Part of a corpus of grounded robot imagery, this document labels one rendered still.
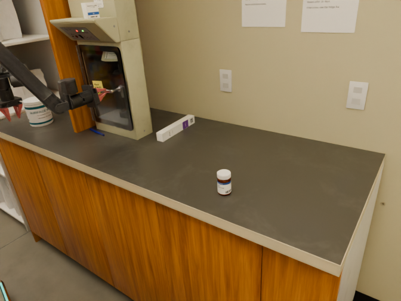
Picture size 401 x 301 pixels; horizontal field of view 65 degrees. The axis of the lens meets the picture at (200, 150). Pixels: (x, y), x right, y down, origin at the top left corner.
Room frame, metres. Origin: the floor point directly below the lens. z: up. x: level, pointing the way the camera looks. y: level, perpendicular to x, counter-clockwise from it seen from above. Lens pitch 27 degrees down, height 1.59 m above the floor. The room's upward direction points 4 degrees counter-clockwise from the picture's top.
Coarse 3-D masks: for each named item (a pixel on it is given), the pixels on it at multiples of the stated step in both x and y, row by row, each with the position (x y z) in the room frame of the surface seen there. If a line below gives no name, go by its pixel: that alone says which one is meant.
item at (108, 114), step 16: (80, 48) 1.61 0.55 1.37; (96, 48) 1.53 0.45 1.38; (112, 48) 1.46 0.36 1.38; (96, 64) 1.55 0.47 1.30; (112, 64) 1.47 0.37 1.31; (96, 80) 1.56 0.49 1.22; (112, 80) 1.49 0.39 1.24; (112, 96) 1.50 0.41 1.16; (96, 112) 1.60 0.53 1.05; (112, 112) 1.52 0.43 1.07; (128, 112) 1.44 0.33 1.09; (128, 128) 1.45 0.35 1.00
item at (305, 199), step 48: (48, 144) 1.47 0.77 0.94; (96, 144) 1.43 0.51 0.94; (144, 144) 1.39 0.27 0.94; (192, 144) 1.35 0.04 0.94; (240, 144) 1.32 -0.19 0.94; (288, 144) 1.28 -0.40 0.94; (144, 192) 1.00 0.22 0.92; (192, 192) 0.95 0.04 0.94; (240, 192) 0.93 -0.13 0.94; (288, 192) 0.91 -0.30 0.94; (336, 192) 0.89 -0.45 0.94; (288, 240) 0.68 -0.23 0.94; (336, 240) 0.67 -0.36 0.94
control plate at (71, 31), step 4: (64, 28) 1.53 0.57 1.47; (68, 28) 1.51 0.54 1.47; (72, 28) 1.49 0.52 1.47; (76, 28) 1.47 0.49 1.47; (80, 28) 1.46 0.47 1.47; (84, 28) 1.44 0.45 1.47; (68, 32) 1.55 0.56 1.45; (72, 32) 1.53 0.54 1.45; (76, 32) 1.51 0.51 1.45; (80, 32) 1.49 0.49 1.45; (84, 32) 1.47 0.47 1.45; (88, 32) 1.46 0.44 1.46; (72, 36) 1.57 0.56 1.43; (92, 36) 1.47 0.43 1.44; (92, 40) 1.51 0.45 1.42; (96, 40) 1.49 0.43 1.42
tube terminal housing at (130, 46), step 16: (80, 0) 1.58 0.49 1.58; (112, 0) 1.45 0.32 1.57; (128, 0) 1.51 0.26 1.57; (80, 16) 1.59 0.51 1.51; (112, 16) 1.46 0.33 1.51; (128, 16) 1.50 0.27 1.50; (128, 32) 1.48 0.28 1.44; (128, 48) 1.47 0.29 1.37; (128, 64) 1.46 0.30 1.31; (128, 80) 1.45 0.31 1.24; (144, 80) 1.53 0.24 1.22; (144, 96) 1.52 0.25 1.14; (144, 112) 1.50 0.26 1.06; (112, 128) 1.55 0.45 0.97; (144, 128) 1.49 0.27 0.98
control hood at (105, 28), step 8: (56, 24) 1.54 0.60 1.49; (64, 24) 1.50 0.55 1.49; (72, 24) 1.46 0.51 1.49; (80, 24) 1.43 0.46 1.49; (88, 24) 1.39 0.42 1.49; (96, 24) 1.36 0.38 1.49; (104, 24) 1.39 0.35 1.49; (112, 24) 1.42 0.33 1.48; (64, 32) 1.57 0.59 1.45; (96, 32) 1.42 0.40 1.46; (104, 32) 1.39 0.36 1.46; (112, 32) 1.41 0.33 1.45; (80, 40) 1.57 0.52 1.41; (88, 40) 1.53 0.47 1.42; (104, 40) 1.45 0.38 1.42; (112, 40) 1.42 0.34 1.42; (120, 40) 1.45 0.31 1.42
